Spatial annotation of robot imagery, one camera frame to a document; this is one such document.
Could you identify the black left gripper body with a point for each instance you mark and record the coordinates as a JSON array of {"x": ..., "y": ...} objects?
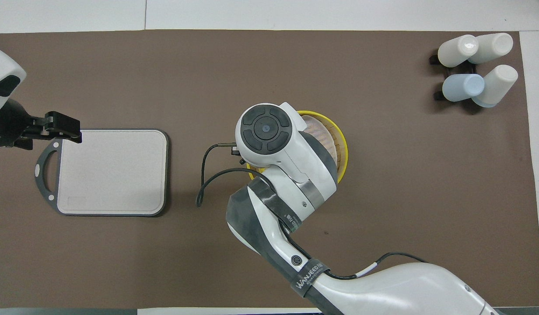
[{"x": 11, "y": 124}]

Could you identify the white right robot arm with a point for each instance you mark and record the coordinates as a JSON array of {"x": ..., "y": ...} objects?
[{"x": 295, "y": 175}]

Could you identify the white perforated steamer liner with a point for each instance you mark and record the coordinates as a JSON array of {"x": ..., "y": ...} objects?
[{"x": 317, "y": 131}]

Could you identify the yellow bamboo steamer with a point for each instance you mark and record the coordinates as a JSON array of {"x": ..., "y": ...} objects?
[{"x": 343, "y": 153}]

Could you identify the grey cutting board black rim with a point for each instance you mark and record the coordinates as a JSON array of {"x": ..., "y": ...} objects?
[{"x": 112, "y": 175}]

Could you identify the brown table mat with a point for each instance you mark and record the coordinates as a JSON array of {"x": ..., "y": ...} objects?
[{"x": 383, "y": 197}]

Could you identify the black cup rack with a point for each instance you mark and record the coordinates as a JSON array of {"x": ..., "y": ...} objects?
[{"x": 433, "y": 60}]

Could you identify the white plastic cup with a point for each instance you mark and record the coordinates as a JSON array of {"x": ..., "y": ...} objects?
[
  {"x": 499, "y": 85},
  {"x": 495, "y": 46},
  {"x": 453, "y": 51}
]

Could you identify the light blue plastic cup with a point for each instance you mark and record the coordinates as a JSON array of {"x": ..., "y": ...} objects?
[{"x": 462, "y": 87}]

